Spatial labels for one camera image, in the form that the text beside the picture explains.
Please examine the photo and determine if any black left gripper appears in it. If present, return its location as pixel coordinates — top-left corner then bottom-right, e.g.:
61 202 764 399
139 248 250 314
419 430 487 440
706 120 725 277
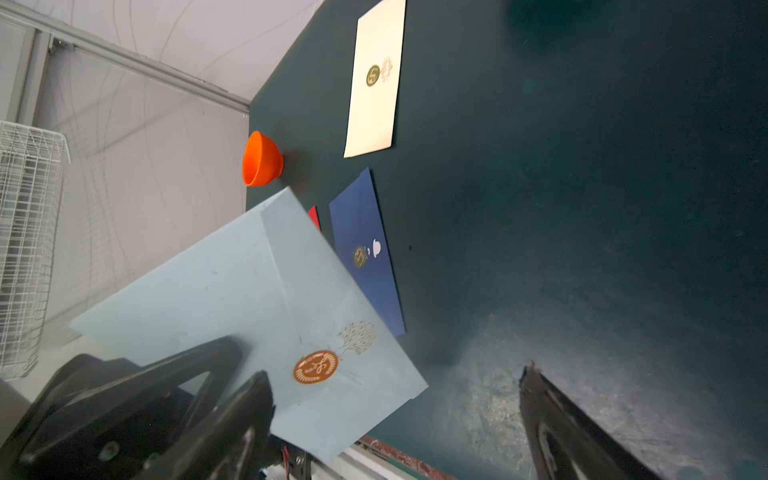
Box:
1 337 242 479

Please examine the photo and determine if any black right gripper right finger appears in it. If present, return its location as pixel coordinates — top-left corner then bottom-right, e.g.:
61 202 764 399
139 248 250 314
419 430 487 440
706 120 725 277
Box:
519 364 659 479

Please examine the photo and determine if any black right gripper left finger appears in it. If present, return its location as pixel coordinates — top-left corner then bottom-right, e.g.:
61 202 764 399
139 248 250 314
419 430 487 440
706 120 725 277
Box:
137 371 275 479

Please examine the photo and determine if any light blue envelope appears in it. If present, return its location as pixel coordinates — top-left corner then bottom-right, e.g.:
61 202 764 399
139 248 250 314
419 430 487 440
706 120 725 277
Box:
72 189 427 460

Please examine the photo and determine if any dark blue envelope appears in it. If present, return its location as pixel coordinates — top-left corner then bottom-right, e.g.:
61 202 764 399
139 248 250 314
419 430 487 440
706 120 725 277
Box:
329 169 406 337

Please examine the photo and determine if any red envelope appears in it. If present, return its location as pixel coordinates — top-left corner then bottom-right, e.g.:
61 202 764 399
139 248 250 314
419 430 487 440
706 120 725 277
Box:
308 206 322 231

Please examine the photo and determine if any cream envelope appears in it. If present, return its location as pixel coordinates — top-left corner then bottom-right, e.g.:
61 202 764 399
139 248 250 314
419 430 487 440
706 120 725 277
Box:
344 0 406 158

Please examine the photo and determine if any orange plastic bowl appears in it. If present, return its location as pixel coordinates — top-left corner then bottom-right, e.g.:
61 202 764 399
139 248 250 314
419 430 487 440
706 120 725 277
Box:
242 131 284 187

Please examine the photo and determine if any white wire basket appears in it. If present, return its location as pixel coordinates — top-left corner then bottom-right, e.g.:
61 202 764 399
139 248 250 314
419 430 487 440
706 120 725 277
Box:
1 121 71 381

